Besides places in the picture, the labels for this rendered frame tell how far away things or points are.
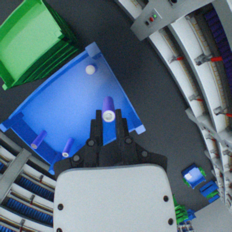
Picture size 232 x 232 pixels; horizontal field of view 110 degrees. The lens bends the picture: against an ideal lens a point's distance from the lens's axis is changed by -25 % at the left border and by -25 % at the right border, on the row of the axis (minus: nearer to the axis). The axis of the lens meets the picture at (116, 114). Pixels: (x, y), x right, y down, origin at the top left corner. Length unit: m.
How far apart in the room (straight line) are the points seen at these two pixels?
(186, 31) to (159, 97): 0.48
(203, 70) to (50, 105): 0.52
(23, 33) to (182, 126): 1.15
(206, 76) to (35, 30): 0.66
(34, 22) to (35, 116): 0.35
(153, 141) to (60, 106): 0.81
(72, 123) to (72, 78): 0.12
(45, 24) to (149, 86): 0.62
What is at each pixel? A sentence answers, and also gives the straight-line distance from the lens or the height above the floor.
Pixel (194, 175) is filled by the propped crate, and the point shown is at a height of 0.07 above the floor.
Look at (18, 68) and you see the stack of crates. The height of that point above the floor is 0.24.
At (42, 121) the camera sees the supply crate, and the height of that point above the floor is 0.40.
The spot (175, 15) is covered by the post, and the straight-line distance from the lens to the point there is 0.39.
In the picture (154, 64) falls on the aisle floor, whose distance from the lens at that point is 0.73.
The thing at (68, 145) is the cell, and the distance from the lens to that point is 0.33.
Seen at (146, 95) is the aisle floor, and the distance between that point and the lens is 0.74.
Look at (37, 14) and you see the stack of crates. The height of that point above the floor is 0.24.
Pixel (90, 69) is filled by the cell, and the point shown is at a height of 0.47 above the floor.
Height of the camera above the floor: 0.67
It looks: 64 degrees down
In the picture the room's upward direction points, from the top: 168 degrees clockwise
